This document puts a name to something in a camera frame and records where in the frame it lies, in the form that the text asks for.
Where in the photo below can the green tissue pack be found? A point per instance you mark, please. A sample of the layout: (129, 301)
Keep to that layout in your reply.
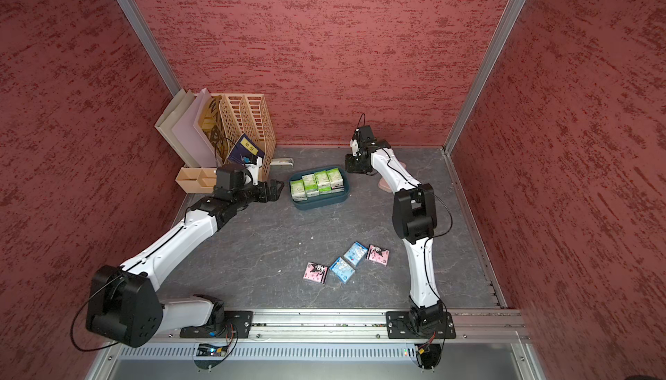
(323, 182)
(335, 179)
(310, 185)
(298, 192)

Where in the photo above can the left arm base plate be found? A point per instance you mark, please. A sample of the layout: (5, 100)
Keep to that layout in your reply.
(239, 323)

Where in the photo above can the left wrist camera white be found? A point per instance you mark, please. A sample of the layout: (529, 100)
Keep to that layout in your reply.
(254, 164)

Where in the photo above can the pink case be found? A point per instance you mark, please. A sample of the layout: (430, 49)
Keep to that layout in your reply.
(392, 177)

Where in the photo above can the gold patterned book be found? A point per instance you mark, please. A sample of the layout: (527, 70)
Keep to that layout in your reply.
(211, 123)

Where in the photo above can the beige file organizer rack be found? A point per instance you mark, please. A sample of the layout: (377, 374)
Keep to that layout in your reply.
(242, 113)

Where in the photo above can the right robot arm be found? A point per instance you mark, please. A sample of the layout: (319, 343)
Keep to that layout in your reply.
(414, 220)

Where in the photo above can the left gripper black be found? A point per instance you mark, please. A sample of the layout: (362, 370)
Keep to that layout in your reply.
(274, 194)

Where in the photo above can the left circuit board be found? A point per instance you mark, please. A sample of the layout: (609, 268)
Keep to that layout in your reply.
(210, 350)

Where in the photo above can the corner aluminium profile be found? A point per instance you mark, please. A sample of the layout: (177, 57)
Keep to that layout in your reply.
(139, 25)
(501, 34)

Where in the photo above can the right corner aluminium profile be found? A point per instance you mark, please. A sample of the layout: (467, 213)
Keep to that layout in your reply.
(501, 34)

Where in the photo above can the pink folder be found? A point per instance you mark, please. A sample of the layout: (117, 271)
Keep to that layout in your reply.
(195, 150)

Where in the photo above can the pink tissue pack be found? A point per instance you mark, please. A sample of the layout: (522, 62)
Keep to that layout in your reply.
(378, 255)
(316, 273)

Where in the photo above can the blue tissue pack bottom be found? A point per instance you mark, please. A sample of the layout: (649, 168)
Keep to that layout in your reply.
(342, 269)

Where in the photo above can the aluminium front rail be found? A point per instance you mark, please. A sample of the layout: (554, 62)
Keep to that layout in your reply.
(369, 326)

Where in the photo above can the blue tissue pack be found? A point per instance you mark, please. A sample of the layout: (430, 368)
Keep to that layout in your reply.
(342, 269)
(356, 253)

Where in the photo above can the teal storage box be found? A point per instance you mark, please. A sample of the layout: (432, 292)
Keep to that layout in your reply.
(322, 200)

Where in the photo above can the left corner aluminium profile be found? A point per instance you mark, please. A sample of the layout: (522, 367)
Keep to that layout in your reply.
(139, 25)

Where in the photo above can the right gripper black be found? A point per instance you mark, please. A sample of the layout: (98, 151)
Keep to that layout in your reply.
(350, 167)

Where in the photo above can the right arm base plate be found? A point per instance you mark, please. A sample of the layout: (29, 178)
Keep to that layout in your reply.
(400, 326)

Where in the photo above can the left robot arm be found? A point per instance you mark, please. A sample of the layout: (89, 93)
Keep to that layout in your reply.
(124, 306)

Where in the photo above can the pink tissue pack bottom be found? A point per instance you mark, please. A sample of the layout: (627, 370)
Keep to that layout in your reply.
(316, 273)

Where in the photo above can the navy blue book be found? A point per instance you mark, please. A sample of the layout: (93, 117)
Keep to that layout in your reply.
(243, 150)

